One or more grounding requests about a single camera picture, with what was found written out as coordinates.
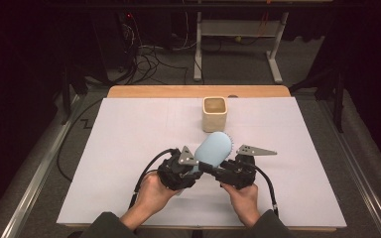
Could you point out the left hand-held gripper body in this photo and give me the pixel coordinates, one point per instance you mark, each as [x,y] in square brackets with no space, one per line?
[173,172]

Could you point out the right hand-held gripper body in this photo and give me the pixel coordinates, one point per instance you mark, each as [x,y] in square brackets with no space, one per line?
[241,173]

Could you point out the light blue hairbrush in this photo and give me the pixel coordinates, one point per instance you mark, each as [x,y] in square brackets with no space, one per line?
[213,148]

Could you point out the cream square cup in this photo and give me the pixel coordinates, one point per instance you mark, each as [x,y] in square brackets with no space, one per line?
[213,124]

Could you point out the person's right hand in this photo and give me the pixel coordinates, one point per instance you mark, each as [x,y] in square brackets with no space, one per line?
[246,201]

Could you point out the person's left hand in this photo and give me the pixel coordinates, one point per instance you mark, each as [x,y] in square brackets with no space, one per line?
[152,195]

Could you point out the white table cover sheet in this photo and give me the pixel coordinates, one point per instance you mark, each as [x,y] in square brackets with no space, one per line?
[129,132]

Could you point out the wooden table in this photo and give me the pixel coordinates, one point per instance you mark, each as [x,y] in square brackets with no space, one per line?
[178,91]

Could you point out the black stand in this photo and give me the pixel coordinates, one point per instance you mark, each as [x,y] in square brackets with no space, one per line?
[68,95]
[337,99]

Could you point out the small yellow ball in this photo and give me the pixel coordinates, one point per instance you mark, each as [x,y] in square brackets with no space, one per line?
[238,38]

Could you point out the dark equipment box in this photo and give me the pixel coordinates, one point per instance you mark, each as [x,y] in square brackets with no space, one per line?
[112,39]

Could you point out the metal floor rail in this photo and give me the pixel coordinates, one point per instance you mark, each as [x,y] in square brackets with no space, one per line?
[36,175]
[357,165]

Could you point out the white desk frame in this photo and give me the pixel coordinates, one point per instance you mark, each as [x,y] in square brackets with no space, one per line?
[238,28]

